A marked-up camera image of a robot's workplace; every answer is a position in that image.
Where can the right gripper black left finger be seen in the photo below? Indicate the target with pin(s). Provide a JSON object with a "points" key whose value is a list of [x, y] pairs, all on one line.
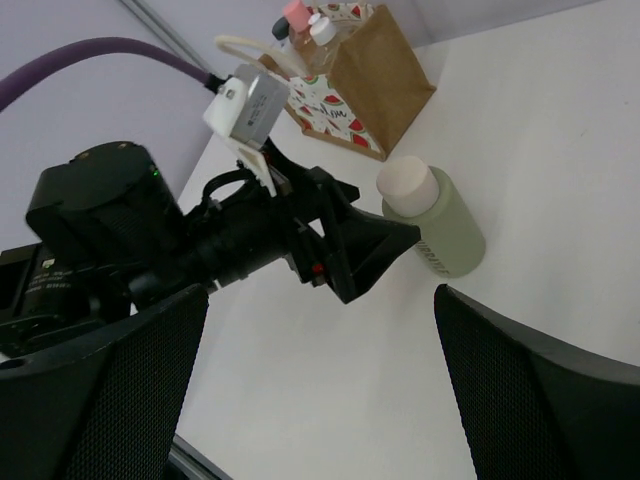
{"points": [[104, 405]]}

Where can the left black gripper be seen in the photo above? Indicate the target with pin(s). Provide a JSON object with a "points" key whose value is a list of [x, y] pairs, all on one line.
{"points": [[239, 228]]}

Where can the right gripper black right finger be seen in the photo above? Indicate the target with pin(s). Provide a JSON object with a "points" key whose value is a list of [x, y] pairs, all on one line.
{"points": [[533, 406]]}

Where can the green bottle white cap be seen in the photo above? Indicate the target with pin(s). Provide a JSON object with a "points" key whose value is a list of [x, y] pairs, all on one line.
{"points": [[451, 242]]}

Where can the small amber bottle white cap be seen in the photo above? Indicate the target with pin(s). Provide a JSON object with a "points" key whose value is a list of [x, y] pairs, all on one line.
{"points": [[327, 38]]}

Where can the small jar dark lid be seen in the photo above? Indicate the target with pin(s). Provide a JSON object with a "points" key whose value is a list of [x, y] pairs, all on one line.
{"points": [[280, 33]]}

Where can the orange bottle pink cap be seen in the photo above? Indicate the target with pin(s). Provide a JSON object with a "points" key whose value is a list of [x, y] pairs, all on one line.
{"points": [[297, 14]]}

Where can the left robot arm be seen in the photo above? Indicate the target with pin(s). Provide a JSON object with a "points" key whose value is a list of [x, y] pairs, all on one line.
{"points": [[113, 240]]}

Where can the watermelon print canvas bag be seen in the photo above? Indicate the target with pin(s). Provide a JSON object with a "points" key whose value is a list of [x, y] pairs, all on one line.
{"points": [[370, 96]]}

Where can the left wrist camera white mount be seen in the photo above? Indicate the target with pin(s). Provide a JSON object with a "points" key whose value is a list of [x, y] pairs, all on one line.
{"points": [[243, 113]]}

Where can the left aluminium frame post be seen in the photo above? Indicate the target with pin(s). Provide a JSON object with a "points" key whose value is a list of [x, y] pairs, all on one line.
{"points": [[164, 32]]}

